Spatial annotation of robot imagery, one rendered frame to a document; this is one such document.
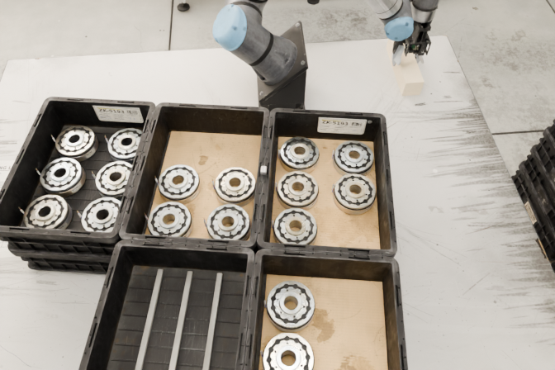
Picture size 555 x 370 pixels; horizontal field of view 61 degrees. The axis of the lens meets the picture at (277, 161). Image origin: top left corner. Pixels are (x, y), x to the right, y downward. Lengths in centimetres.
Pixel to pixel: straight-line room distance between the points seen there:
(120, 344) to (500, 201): 106
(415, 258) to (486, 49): 196
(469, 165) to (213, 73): 89
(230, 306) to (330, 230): 29
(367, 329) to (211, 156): 58
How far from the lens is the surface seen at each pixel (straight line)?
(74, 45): 308
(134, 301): 111
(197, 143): 130
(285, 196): 115
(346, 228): 115
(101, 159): 133
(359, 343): 106
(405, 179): 141
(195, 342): 106
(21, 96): 179
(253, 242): 101
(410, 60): 167
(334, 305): 107
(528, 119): 275
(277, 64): 140
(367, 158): 123
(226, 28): 135
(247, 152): 126
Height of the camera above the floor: 184
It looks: 54 degrees down
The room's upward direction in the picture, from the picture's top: straight up
